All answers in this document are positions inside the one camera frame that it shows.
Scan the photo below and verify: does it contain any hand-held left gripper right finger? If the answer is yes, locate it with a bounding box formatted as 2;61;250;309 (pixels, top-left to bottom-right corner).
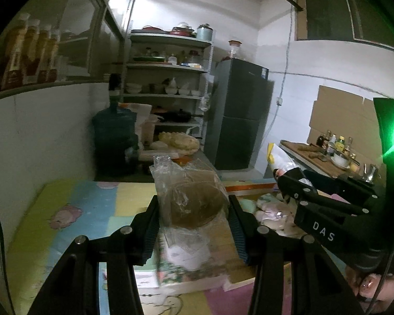
227;196;365;315

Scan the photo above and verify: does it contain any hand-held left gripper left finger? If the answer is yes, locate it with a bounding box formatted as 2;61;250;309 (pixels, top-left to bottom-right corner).
26;196;160;315

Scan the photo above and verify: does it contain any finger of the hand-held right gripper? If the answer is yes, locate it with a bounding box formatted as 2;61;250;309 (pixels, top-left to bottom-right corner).
275;167;379;204
280;183;370;218

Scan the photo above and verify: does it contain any clear bag with brown item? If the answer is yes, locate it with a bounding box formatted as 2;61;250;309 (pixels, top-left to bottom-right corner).
153;154;230;256

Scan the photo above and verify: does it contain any yellow and white packet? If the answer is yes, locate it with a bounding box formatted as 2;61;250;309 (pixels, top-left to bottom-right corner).
267;143;304;184

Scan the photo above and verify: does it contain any white bowl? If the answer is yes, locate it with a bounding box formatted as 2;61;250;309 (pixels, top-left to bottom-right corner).
330;153;351;170

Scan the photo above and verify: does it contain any kitchen cleaver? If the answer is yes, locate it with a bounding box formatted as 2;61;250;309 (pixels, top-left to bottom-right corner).
308;152;329;164

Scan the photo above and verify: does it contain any pink plush toy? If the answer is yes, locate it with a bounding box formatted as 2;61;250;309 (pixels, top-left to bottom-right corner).
254;193;303;237

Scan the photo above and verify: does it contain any metal kettle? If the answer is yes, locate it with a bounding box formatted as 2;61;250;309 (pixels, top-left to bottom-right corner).
361;163;381;182

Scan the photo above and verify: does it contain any kitchen counter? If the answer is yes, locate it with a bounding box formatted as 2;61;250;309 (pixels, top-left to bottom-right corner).
279;139;388;187

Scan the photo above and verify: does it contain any row of condiment bottles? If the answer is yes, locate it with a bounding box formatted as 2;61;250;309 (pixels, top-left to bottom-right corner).
316;130;355;156

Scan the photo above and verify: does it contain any floral tissue pack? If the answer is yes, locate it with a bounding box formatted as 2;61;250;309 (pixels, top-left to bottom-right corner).
156;226;232;294

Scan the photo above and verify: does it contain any printed cartoon blanket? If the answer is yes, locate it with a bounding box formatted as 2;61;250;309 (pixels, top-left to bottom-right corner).
5;179;358;315

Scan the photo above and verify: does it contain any yellow lumpy pile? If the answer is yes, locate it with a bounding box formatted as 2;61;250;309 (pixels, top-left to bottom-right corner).
151;131;201;155

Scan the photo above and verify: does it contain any blue water jug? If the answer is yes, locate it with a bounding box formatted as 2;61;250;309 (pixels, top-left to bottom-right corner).
92;74;140;176

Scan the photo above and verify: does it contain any dark refrigerator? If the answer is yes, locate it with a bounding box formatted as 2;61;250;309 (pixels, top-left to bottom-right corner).
204;57;274;171

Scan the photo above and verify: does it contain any black pan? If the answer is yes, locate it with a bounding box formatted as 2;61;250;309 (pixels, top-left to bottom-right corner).
156;108;204;123

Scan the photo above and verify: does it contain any row of white crockery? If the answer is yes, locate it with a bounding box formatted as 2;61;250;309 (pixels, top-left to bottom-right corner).
125;77;201;96

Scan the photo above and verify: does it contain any glass jar with red lid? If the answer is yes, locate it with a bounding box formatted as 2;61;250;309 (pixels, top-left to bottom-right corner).
228;39;243;60

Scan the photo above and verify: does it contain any window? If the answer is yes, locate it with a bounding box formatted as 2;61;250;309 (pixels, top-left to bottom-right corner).
294;0;394;55

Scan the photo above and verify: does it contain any row of shelf jars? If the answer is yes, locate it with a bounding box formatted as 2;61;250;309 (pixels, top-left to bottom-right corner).
131;48;206;66

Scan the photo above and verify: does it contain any white shelf rack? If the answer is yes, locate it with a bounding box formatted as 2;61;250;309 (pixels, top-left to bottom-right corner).
120;29;215;151

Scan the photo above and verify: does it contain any light blue pot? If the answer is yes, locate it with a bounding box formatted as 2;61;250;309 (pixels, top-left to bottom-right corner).
196;24;214;41

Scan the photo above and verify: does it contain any red pot with lid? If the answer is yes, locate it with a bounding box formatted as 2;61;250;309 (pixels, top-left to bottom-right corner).
169;22;197;38

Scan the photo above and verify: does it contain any cardboard wall sheet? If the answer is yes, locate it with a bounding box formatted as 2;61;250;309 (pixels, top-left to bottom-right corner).
307;85;386;158

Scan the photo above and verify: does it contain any wall cable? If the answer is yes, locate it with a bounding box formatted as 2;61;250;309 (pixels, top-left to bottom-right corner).
267;7;298;171

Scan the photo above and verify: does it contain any black cable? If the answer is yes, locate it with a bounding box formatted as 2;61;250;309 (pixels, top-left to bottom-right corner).
0;195;17;315

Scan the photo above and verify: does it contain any glass-front wall cabinet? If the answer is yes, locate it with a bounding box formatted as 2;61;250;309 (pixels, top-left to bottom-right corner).
0;0;135;102

